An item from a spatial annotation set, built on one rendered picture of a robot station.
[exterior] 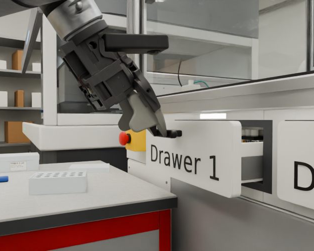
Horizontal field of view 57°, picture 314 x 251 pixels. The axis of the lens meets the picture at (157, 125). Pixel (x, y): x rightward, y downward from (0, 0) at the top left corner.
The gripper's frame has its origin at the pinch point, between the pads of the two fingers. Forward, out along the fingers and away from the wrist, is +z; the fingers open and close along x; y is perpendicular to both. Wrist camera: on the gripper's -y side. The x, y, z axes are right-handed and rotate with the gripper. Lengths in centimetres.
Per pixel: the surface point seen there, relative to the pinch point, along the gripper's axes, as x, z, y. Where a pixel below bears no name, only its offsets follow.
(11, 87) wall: -419, -51, -9
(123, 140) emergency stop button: -31.3, 6.4, -1.3
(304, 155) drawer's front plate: 21.3, 8.2, -6.3
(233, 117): 6.1, 5.1, -10.6
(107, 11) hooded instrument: -80, -32, -41
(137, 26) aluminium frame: -39, -18, -28
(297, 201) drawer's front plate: 20.4, 13.3, -2.7
